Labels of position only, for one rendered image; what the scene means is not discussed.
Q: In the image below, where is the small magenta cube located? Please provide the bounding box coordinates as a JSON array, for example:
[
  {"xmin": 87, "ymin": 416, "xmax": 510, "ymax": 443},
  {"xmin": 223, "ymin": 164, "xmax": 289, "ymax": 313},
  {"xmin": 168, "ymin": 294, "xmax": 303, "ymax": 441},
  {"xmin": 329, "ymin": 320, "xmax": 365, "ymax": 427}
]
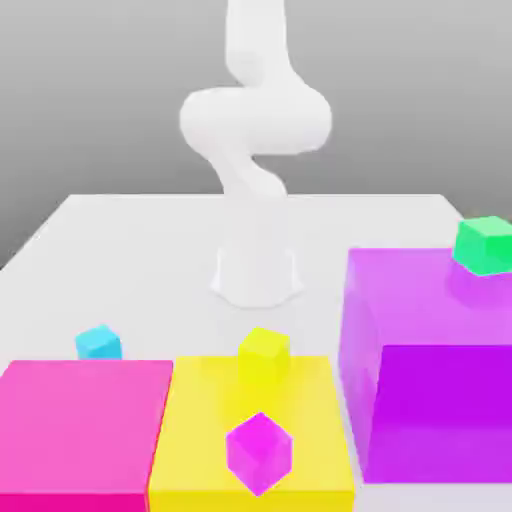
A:
[{"xmin": 224, "ymin": 411, "xmax": 294, "ymax": 498}]

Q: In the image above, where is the large yellow box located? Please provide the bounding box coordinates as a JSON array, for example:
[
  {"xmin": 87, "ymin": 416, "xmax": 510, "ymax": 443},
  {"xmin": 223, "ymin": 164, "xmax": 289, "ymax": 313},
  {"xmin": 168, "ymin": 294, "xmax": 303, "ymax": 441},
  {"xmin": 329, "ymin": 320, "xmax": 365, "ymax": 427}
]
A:
[{"xmin": 146, "ymin": 354, "xmax": 357, "ymax": 512}]

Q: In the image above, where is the small green cube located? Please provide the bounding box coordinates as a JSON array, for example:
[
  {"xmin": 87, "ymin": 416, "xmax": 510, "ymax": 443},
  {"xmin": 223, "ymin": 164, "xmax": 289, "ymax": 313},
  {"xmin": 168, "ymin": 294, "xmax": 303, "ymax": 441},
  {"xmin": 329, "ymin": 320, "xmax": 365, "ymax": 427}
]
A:
[{"xmin": 452, "ymin": 215, "xmax": 512, "ymax": 278}]

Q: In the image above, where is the small cyan cube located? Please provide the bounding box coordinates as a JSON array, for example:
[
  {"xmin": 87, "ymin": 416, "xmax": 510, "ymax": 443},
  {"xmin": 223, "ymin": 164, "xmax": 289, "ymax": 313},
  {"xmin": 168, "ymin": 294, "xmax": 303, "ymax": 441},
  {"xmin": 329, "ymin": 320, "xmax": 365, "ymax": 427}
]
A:
[{"xmin": 74, "ymin": 324, "xmax": 123, "ymax": 361}]

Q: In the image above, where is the large purple box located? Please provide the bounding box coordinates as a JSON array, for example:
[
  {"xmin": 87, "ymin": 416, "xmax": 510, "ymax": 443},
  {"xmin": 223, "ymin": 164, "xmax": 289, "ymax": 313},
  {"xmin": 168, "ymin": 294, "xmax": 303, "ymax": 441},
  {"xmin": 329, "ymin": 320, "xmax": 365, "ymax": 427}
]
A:
[{"xmin": 337, "ymin": 246, "xmax": 512, "ymax": 485}]

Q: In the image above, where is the large pink box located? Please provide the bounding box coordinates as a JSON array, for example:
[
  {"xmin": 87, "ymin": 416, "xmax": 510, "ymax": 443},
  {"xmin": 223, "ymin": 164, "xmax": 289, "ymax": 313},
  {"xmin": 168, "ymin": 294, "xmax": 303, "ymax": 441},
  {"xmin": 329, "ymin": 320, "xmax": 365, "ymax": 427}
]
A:
[{"xmin": 0, "ymin": 358, "xmax": 175, "ymax": 512}]

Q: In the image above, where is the small yellow cube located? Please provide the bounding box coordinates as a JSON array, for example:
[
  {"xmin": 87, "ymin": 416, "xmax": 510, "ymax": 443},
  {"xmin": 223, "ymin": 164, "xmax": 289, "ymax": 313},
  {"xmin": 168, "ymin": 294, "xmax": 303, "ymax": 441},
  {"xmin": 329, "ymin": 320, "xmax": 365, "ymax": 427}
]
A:
[{"xmin": 237, "ymin": 326, "xmax": 292, "ymax": 386}]

